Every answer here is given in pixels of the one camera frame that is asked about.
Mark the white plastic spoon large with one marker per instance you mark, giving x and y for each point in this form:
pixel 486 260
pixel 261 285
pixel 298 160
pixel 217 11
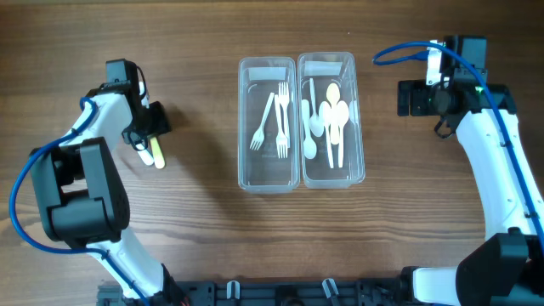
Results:
pixel 326 116

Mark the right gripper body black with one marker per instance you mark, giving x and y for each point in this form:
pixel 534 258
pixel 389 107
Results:
pixel 423 98

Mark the clear plastic container left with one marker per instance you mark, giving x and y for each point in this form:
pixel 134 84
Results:
pixel 262 171

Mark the yellow plastic fork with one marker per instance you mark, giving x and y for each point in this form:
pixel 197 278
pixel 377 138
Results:
pixel 159 160

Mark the clear plastic container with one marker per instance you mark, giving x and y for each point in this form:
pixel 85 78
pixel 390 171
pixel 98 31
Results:
pixel 325 68
pixel 262 171

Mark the clear plastic container right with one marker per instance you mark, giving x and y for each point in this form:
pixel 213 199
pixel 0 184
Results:
pixel 325 68

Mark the thin white fork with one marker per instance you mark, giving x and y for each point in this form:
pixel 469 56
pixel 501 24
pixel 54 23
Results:
pixel 284 101
pixel 281 139
pixel 258 136

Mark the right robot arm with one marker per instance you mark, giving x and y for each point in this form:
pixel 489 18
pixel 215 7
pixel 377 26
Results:
pixel 507 269

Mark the white plastic fork wide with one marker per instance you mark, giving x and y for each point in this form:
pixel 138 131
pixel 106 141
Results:
pixel 146 157

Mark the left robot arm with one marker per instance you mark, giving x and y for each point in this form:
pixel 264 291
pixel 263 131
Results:
pixel 80 196

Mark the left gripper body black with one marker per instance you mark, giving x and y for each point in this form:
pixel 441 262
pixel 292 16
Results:
pixel 151 123

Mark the thin white plastic spoon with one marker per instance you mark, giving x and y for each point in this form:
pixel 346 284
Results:
pixel 316 125

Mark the short white plastic spoon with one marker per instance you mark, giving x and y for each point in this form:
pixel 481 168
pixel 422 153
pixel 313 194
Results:
pixel 309 146

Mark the yellow plastic spoon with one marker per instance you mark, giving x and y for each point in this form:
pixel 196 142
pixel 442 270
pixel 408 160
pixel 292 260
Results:
pixel 333 96

